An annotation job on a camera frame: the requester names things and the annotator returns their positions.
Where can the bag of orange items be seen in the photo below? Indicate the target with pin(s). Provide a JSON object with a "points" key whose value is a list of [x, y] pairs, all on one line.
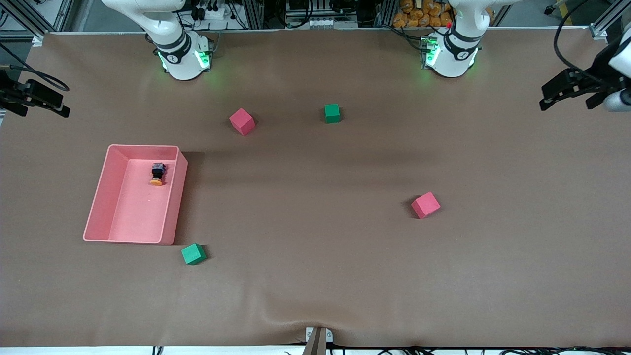
{"points": [[424, 14]]}

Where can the metal table clamp bracket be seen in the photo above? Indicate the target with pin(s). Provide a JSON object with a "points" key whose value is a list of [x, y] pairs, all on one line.
{"points": [[318, 340]]}

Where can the pink foam cube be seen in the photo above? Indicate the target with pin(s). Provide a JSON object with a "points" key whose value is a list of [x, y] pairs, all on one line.
{"points": [[426, 205], [242, 121]]}

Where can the pink plastic bin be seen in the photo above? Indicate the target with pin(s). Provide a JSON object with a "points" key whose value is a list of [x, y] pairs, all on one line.
{"points": [[143, 207]]}

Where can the green foam cube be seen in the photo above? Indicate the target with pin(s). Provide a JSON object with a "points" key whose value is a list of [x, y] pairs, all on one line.
{"points": [[332, 113], [193, 254]]}

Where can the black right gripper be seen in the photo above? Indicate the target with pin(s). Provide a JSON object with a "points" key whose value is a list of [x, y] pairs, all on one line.
{"points": [[10, 93]]}

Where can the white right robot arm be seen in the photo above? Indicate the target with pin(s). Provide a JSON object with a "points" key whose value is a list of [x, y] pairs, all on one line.
{"points": [[180, 61]]}

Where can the white power strip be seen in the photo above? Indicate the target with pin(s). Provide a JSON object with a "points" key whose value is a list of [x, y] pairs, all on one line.
{"points": [[213, 12]]}

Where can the orange push button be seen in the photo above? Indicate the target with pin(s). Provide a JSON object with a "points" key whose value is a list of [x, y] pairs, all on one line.
{"points": [[157, 173]]}

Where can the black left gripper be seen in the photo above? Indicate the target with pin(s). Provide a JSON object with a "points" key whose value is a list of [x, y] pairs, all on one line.
{"points": [[595, 74]]}

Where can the brown table cover mat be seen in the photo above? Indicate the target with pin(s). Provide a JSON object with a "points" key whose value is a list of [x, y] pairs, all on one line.
{"points": [[296, 276]]}

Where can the aluminium frame profile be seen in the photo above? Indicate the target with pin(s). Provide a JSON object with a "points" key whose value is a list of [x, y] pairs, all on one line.
{"points": [[29, 17], [604, 24]]}

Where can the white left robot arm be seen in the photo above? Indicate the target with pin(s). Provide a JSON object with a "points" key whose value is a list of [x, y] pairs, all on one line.
{"points": [[451, 59]]}

